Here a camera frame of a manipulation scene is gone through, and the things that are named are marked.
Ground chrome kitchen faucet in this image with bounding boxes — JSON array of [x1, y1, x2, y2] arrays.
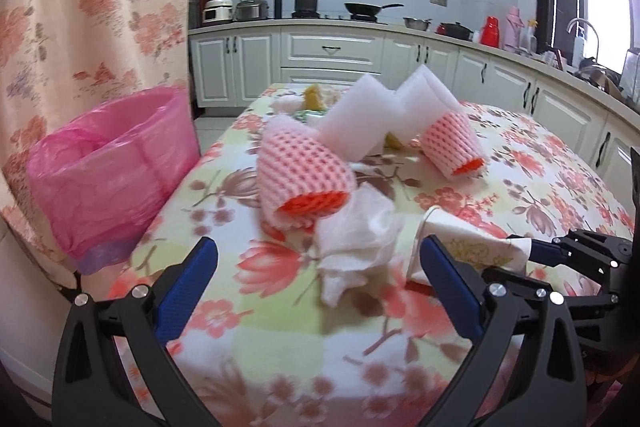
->
[[566, 18, 601, 62]]

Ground white kitchen base cabinets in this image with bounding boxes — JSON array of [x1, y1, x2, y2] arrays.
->
[[189, 18, 640, 190]]

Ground black frying pan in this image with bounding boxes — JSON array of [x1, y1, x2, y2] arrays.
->
[[344, 2, 405, 20]]

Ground floral curtain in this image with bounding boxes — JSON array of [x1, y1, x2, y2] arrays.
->
[[0, 0, 198, 278]]

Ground pink thermos jug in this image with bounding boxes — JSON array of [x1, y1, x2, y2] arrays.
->
[[502, 6, 525, 50]]

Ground large yellow fruit peel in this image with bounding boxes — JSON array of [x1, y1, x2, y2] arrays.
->
[[302, 83, 341, 112]]

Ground white foam piece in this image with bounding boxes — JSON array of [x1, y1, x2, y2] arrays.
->
[[272, 94, 305, 120]]

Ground red thermos jug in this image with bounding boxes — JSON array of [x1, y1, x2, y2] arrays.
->
[[479, 16, 501, 45]]

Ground steel pressure cooker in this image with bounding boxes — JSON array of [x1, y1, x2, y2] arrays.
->
[[235, 0, 271, 22]]

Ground large pink foam fruit net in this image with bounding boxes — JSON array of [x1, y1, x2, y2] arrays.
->
[[256, 116, 357, 230]]

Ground white foam sheet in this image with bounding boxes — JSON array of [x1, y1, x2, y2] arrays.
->
[[395, 66, 463, 140], [320, 73, 401, 158]]

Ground white tissue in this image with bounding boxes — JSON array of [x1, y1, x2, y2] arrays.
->
[[315, 182, 406, 308]]

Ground black stock pot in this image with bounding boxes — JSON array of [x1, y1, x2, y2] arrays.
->
[[289, 0, 325, 18]]

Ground crushed yellow print paper cup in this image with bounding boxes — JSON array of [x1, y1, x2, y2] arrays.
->
[[406, 206, 533, 288]]

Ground pink lined waste bin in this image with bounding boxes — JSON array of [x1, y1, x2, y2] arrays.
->
[[26, 86, 202, 275]]

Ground small pink foam fruit net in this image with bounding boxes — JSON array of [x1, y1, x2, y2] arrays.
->
[[419, 109, 488, 180]]

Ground red black casserole pot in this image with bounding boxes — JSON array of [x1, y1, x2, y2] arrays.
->
[[436, 21, 475, 40]]

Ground floral tablecloth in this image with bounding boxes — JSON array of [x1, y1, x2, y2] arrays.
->
[[107, 82, 636, 427]]

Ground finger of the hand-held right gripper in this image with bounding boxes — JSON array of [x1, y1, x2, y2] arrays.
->
[[481, 266, 623, 305], [505, 228, 640, 270]]

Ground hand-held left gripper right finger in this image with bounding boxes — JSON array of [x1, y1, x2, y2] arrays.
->
[[415, 234, 588, 427]]

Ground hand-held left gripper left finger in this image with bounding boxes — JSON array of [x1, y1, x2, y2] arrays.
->
[[52, 236, 226, 427]]

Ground white rice cooker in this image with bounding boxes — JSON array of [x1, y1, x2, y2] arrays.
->
[[202, 0, 235, 25]]

